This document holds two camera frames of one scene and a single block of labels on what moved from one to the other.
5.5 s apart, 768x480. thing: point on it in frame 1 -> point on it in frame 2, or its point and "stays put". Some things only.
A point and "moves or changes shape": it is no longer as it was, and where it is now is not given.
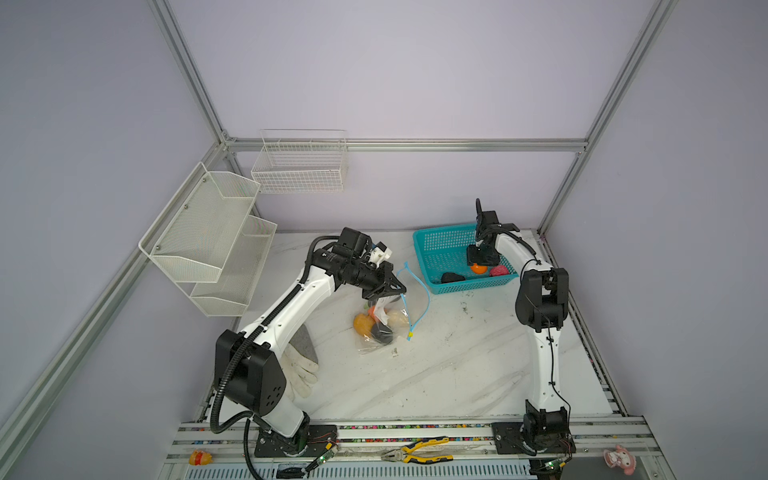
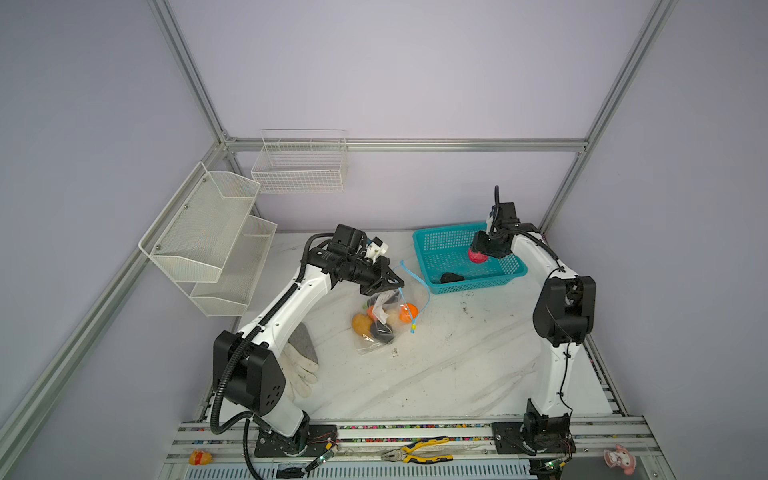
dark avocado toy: (382, 333) stays put
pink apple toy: (499, 271) moves or changes shape
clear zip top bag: (388, 319) stays put
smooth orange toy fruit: (479, 269) -> (408, 311)
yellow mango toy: (363, 324) stays put
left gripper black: (383, 288) stays put
